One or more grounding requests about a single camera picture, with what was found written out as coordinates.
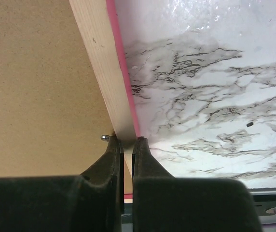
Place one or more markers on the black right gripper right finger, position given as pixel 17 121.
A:
pixel 164 203

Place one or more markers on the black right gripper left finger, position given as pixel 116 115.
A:
pixel 88 202

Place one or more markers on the brown backing board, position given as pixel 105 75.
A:
pixel 52 113

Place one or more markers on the pink photo frame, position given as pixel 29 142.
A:
pixel 98 24

